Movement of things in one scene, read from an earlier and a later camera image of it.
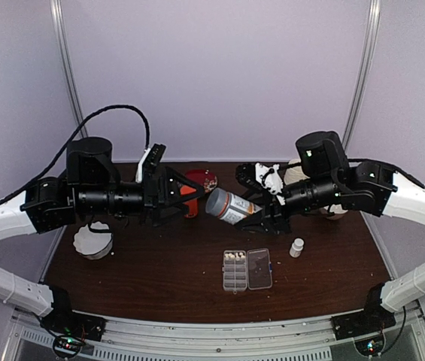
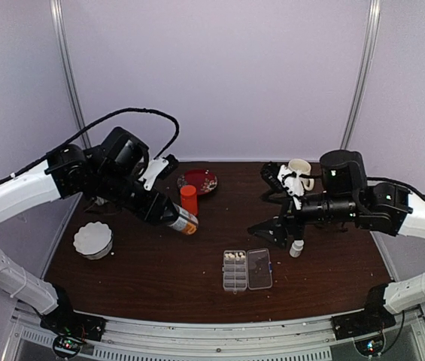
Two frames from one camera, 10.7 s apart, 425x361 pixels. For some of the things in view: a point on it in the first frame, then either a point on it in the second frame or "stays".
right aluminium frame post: x=374 y=11 stays
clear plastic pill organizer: x=243 y=270 stays
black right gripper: x=270 y=222 to x=287 y=215
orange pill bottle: x=193 y=204 stays
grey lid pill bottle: x=229 y=206 to x=186 y=222
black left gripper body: x=149 y=190 to x=150 y=210
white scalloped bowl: x=93 y=244 stays
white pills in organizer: x=237 y=256 stays
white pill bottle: x=296 y=247 stays
